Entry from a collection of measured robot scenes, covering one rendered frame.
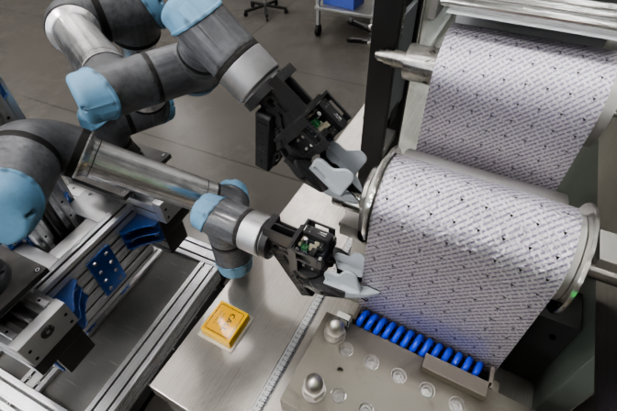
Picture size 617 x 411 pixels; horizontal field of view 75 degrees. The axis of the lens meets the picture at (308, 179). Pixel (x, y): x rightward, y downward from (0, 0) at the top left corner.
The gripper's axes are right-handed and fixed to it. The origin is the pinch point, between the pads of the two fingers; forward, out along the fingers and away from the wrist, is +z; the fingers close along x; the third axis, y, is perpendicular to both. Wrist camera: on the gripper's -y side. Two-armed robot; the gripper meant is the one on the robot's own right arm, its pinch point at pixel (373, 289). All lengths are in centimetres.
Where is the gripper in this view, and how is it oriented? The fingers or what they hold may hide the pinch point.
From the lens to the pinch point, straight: 69.5
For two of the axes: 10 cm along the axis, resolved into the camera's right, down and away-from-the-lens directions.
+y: -0.2, -7.2, -6.9
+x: 4.7, -6.2, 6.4
